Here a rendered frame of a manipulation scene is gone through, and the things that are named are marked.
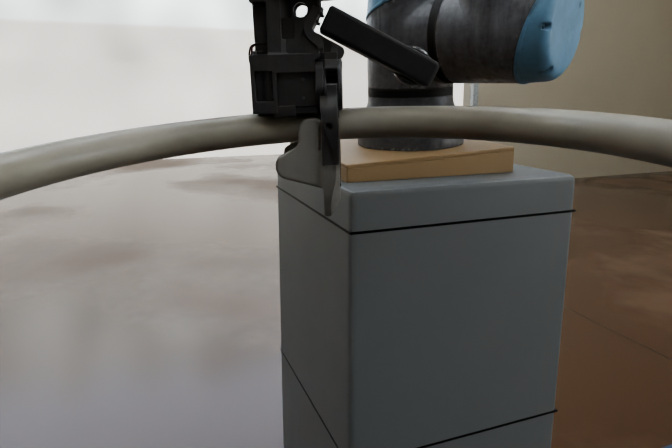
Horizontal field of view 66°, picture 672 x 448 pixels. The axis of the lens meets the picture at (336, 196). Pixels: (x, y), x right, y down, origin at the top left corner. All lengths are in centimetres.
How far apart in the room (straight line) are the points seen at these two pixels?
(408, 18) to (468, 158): 24
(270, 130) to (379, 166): 33
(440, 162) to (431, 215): 10
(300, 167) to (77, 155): 18
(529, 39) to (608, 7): 615
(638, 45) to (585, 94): 93
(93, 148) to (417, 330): 55
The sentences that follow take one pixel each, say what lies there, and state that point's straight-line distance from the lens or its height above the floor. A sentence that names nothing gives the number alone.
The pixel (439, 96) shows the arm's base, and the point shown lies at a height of 97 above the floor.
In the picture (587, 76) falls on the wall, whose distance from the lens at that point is 670.
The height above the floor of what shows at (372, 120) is 95.
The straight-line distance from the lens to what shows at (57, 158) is 42.
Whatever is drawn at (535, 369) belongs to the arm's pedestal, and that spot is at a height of 52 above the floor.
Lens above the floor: 98
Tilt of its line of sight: 11 degrees down
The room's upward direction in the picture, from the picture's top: straight up
